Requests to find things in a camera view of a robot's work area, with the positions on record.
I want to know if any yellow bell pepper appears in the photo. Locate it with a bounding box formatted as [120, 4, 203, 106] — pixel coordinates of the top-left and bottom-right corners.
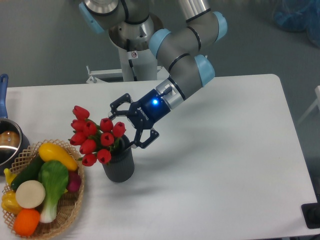
[1, 190, 23, 215]

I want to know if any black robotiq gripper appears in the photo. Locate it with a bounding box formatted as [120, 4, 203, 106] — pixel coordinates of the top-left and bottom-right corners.
[108, 89, 170, 149]

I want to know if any red tulip bouquet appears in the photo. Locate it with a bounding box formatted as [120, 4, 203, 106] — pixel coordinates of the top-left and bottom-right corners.
[69, 105, 127, 167]

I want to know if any yellow banana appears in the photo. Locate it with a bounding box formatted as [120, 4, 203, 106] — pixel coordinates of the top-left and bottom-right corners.
[3, 168, 17, 186]

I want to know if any green bok choy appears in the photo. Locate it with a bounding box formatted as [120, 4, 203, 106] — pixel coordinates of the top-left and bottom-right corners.
[38, 160, 69, 224]

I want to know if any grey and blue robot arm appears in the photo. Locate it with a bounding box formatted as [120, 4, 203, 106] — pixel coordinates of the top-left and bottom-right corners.
[79, 0, 228, 149]

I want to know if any cream round radish slice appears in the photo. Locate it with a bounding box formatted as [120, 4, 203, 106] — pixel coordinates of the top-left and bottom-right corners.
[15, 180, 46, 209]

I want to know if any blue plastic bag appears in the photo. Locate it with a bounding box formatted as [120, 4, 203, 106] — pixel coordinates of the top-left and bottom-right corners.
[272, 0, 320, 47]

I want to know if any white furniture frame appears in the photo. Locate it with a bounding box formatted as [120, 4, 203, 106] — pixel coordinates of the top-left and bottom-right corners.
[297, 85, 320, 125]

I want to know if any dark grey ribbed vase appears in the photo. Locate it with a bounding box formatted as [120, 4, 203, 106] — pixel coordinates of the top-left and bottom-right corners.
[102, 135, 135, 183]

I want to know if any woven wicker basket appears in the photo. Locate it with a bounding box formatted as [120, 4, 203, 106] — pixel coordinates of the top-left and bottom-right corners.
[0, 139, 85, 240]

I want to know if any green cucumber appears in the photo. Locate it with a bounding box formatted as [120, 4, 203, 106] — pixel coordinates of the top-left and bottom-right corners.
[10, 155, 45, 191]

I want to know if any black device at table edge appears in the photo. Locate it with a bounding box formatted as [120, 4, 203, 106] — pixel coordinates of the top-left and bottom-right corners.
[301, 202, 320, 229]

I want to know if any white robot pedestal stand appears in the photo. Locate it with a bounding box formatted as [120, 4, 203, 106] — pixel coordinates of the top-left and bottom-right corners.
[86, 48, 169, 84]

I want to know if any orange fruit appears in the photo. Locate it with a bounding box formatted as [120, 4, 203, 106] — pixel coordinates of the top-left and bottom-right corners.
[13, 208, 40, 237]

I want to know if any yellow squash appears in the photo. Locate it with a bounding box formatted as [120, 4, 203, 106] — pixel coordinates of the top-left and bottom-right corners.
[38, 142, 78, 172]

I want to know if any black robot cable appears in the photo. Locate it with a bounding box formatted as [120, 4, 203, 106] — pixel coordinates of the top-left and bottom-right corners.
[126, 38, 138, 82]

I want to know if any blue handled steel saucepan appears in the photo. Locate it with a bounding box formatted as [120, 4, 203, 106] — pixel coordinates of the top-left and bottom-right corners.
[0, 73, 30, 177]

